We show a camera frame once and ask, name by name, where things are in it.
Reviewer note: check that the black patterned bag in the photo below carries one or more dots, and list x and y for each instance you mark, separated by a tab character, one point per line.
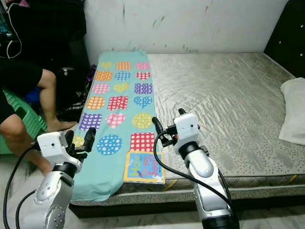
76	98

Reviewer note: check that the black tufted headboard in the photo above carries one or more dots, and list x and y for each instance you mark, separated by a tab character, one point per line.
286	33

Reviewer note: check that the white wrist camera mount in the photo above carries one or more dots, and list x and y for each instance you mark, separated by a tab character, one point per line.
52	147
187	129

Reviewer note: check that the thin patterned lower mattress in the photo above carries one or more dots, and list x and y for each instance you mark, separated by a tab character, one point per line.
147	195

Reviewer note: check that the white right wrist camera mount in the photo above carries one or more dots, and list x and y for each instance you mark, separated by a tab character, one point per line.
187	129

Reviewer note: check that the green plastic stool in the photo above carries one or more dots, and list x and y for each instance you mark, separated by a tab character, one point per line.
31	121

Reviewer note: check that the person in black shorts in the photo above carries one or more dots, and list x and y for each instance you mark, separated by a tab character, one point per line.
19	78

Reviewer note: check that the white pillow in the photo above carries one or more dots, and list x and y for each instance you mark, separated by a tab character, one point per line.
293	112

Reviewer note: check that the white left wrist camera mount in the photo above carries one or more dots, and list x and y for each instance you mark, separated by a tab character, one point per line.
52	147

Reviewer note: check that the teal blanket with dotted shapes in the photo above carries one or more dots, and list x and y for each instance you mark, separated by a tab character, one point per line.
121	95

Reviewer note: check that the grey quilted mattress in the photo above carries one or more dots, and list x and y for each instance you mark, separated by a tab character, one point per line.
214	100

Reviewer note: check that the blue plastic item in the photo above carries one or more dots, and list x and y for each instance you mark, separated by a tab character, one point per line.
31	95

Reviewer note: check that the yellow blue children's book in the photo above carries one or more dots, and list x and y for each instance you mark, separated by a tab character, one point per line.
144	167

